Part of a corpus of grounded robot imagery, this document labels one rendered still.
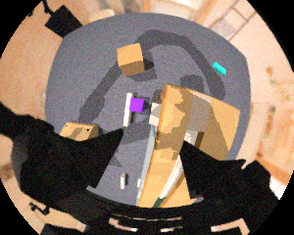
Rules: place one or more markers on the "small purple block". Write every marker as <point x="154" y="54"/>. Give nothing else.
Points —
<point x="136" y="105"/>

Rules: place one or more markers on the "small cyan block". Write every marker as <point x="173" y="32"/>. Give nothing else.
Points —
<point x="218" y="68"/>

